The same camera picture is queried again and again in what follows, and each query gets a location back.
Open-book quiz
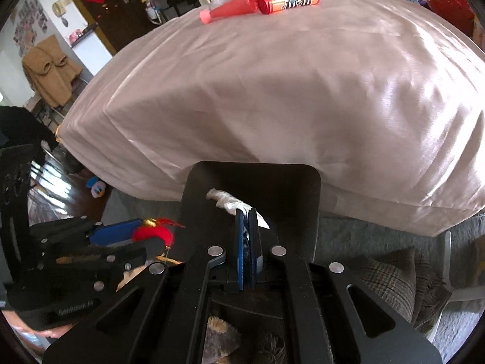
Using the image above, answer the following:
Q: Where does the orange candy tube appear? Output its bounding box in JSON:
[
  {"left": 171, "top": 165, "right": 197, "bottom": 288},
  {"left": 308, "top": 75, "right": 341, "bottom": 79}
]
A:
[{"left": 256, "top": 0, "right": 321, "bottom": 15}]

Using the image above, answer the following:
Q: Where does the donald duck plush toy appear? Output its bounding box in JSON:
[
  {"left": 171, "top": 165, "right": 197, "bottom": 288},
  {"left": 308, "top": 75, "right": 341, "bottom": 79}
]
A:
[{"left": 85, "top": 176, "right": 106, "bottom": 198}]

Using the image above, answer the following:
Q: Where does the red paper cone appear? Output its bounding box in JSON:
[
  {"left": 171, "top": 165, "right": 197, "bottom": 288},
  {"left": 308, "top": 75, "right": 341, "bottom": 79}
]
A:
[{"left": 199, "top": 0, "right": 258, "bottom": 25}]

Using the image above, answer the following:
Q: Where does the red plastic basket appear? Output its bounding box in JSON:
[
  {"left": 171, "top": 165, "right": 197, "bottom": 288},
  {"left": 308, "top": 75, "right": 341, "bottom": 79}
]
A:
[{"left": 427, "top": 0, "right": 475, "bottom": 37}]

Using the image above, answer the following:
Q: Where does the red tassel ornament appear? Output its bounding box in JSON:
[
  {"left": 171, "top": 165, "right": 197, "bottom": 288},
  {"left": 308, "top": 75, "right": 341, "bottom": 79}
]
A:
[{"left": 131, "top": 218, "right": 185, "bottom": 265}]

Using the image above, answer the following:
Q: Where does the plaid grey cushion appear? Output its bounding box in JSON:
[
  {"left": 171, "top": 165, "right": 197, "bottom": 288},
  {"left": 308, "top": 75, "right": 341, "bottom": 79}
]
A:
[{"left": 348, "top": 247, "right": 451, "bottom": 338}]

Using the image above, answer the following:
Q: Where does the white tissue roll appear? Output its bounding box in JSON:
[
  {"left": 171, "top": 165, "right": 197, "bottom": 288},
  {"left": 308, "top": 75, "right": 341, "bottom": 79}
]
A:
[{"left": 206, "top": 188, "right": 253, "bottom": 221}]

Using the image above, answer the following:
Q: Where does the pink satin tablecloth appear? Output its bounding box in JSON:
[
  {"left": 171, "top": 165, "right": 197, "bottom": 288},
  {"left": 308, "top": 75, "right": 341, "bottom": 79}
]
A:
[{"left": 59, "top": 0, "right": 484, "bottom": 237}]

